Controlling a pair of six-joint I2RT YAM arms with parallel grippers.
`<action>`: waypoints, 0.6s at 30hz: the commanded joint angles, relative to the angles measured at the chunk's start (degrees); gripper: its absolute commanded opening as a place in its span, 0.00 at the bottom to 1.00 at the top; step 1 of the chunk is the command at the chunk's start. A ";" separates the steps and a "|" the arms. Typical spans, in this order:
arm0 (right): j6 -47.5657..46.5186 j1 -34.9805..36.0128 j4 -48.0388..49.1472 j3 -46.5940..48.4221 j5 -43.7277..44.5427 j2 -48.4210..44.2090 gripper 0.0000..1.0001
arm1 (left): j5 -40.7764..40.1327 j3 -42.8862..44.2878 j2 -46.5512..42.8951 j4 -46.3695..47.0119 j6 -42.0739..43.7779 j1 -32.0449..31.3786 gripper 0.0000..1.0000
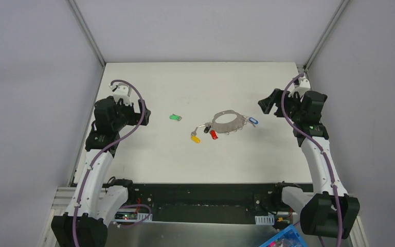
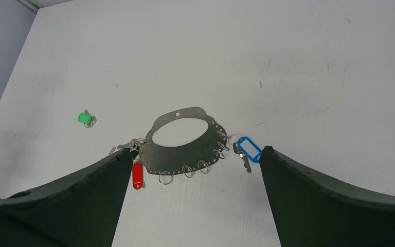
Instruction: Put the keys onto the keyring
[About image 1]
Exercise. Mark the yellow tagged key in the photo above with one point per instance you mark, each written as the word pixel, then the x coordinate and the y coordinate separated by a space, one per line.
pixel 193 136

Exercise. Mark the blue tagged key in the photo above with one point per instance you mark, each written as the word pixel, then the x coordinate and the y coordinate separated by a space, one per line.
pixel 253 121

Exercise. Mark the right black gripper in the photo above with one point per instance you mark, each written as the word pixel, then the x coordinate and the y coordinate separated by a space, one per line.
pixel 278 102

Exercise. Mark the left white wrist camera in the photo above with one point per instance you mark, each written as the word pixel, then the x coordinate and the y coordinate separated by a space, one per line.
pixel 121 94

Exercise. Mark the blue plastic bin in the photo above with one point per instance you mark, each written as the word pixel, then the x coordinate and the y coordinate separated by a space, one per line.
pixel 286 237

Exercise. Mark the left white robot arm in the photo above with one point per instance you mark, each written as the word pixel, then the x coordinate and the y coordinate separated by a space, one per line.
pixel 87 217

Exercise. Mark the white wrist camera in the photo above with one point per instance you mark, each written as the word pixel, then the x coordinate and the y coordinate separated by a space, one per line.
pixel 121 94
pixel 301 86

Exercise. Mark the green tagged key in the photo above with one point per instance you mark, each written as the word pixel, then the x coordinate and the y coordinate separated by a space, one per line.
pixel 175 117

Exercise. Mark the aluminium frame rail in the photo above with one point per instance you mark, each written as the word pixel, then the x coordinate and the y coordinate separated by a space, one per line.
pixel 86 31

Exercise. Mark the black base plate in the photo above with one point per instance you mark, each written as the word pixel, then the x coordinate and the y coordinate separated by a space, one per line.
pixel 207 203

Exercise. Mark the red tagged key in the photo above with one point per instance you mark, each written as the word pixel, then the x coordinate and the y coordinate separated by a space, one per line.
pixel 213 134

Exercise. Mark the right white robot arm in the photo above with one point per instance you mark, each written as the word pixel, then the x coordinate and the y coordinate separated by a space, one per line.
pixel 330 211

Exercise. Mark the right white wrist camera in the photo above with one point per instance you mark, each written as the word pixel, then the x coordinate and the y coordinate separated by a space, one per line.
pixel 301 86

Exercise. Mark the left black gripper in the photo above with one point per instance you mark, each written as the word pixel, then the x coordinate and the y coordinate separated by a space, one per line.
pixel 138 113

